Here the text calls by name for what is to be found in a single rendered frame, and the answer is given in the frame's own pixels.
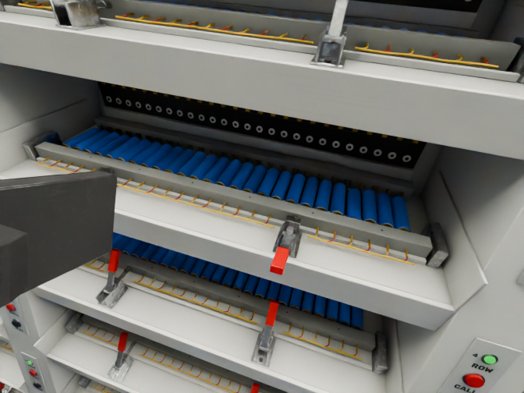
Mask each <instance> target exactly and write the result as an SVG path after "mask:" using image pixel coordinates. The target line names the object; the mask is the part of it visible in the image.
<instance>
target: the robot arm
mask: <svg viewBox="0 0 524 393"><path fill-rule="evenodd" d="M116 187H117V177H116V175H113V174H109V173H106V172H98V171H94V172H77V173H69V174H59V175H43V176H33V177H24V178H15V179H0V308H1V307H3V306H5V305H7V304H9V303H11V302H12V301H13V300H14V299H15V298H17V297H18V296H19V295H22V294H23V293H25V292H28V291H30V290H31V289H34V288H36V287H38V286H40V285H43V284H44V283H46V282H48V281H50V280H53V279H55V278H57V277H59V276H61V275H63V274H65V273H67V272H70V271H72V270H74V269H76V268H78V267H80V266H82V265H84V264H87V263H89V262H91V261H92V260H95V259H97V258H98V257H102V256H104V255H105V254H107V253H109V252H110V251H111V250H112V238H113V228H114V217H115V198H116Z"/></svg>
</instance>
